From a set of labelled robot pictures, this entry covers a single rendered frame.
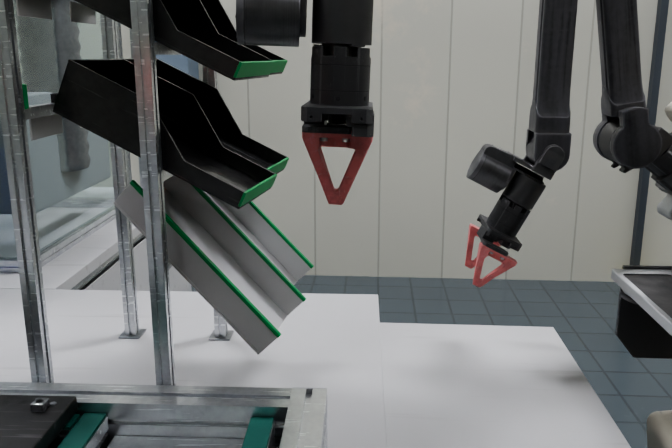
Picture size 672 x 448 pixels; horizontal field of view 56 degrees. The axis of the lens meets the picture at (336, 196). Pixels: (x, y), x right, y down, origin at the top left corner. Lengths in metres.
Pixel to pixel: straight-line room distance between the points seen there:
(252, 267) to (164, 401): 0.24
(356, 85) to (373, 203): 3.33
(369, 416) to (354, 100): 0.53
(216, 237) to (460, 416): 0.45
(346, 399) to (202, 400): 0.27
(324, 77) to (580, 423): 0.65
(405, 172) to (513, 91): 0.79
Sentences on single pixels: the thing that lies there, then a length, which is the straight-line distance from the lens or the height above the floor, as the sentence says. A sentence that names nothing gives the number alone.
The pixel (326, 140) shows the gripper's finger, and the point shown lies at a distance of 0.60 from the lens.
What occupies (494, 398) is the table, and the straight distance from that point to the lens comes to 1.05.
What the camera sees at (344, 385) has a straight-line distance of 1.05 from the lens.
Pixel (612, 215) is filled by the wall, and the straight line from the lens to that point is 4.17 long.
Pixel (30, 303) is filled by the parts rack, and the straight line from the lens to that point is 0.93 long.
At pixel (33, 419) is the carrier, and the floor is 0.97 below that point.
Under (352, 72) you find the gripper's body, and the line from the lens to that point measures 0.59.
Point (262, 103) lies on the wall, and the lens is 3.87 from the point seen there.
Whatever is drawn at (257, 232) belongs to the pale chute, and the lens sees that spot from 1.11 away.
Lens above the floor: 1.38
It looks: 13 degrees down
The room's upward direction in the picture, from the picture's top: straight up
